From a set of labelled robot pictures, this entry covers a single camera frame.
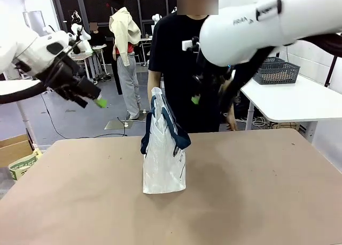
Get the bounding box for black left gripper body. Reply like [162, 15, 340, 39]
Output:
[36, 55, 81, 93]

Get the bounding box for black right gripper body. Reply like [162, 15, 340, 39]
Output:
[192, 65, 234, 96]

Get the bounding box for grey plastic lattice basket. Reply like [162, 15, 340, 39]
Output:
[252, 61, 301, 86]
[263, 56, 285, 64]

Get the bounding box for white shopping bag blue handles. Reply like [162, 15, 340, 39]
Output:
[141, 86, 192, 195]

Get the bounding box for person's right forearm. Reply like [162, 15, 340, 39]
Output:
[147, 69, 162, 96]

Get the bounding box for person's left forearm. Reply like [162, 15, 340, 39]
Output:
[225, 100, 237, 118]

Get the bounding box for person's left hand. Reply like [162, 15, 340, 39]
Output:
[226, 113, 239, 132]

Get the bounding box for dark sneakers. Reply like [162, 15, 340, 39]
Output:
[92, 72, 113, 85]

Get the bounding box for desk with green edge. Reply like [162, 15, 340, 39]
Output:
[69, 44, 108, 83]

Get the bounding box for person in black T-shirt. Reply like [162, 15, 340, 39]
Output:
[147, 0, 241, 133]

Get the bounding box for metal floor plate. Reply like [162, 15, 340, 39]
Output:
[104, 119, 134, 131]

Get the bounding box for white round stand table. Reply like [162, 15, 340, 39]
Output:
[0, 78, 45, 150]

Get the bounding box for seated person in black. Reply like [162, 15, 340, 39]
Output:
[88, 22, 107, 47]

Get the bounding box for mannequin in cream jacket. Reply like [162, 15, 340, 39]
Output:
[104, 0, 142, 120]

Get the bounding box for small background desk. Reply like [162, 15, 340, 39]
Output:
[138, 37, 153, 66]

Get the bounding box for brown cardboard box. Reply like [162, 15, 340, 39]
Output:
[0, 134, 35, 169]

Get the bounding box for green and white carton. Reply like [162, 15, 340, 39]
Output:
[8, 148, 43, 181]

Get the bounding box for white side table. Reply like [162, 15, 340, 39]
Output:
[239, 73, 342, 131]

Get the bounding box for wooden pallet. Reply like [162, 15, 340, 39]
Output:
[272, 121, 300, 130]

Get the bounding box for black stand pole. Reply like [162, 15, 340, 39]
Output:
[324, 55, 338, 88]

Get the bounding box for white chest-mounted camera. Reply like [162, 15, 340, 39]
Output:
[182, 36, 201, 53]

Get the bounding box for black floor cable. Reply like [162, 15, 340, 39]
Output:
[40, 95, 129, 139]

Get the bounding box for metal mannequin base plate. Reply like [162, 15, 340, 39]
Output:
[125, 110, 149, 123]

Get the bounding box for white cable bundle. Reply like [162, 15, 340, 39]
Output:
[252, 116, 271, 128]

